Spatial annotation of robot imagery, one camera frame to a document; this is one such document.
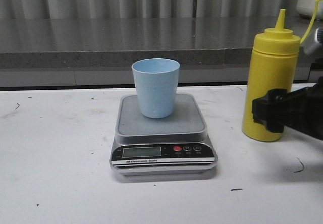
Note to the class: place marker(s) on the grey stone counter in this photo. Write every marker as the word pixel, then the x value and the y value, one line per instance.
pixel 103 43

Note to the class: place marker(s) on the white rice cooker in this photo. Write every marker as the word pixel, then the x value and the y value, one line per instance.
pixel 309 2

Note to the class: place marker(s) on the light blue plastic cup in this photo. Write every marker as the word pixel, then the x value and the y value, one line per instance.
pixel 156 81

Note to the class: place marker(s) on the silver electronic kitchen scale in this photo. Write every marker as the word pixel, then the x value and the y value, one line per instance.
pixel 176 144

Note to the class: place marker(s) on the yellow squeeze bottle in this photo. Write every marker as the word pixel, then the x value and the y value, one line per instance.
pixel 272 65

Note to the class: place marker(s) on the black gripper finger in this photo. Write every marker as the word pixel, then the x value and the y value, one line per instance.
pixel 300 110

